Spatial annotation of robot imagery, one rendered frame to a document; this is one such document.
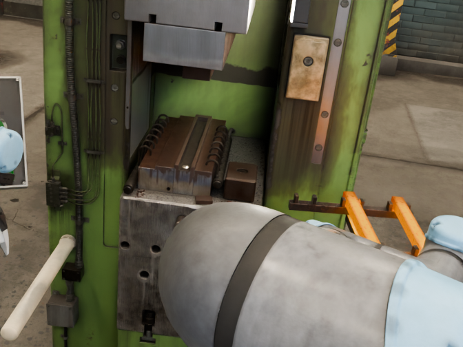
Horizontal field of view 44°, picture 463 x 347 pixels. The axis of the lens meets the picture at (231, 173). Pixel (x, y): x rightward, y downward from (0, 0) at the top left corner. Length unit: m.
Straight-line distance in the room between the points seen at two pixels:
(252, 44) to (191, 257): 1.58
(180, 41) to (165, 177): 0.37
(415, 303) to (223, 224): 0.13
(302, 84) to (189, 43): 0.33
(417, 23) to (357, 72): 5.88
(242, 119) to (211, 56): 0.58
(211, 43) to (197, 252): 1.10
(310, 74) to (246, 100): 0.45
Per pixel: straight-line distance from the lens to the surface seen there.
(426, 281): 0.36
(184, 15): 1.44
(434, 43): 7.56
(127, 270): 1.68
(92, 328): 2.11
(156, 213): 1.57
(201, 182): 1.57
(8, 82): 1.57
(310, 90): 1.59
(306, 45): 1.56
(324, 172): 1.71
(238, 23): 1.43
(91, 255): 1.94
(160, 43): 1.47
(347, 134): 1.67
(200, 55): 1.46
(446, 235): 0.81
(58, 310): 2.03
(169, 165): 1.58
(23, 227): 3.25
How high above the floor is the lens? 1.65
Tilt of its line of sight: 25 degrees down
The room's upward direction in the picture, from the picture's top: 6 degrees clockwise
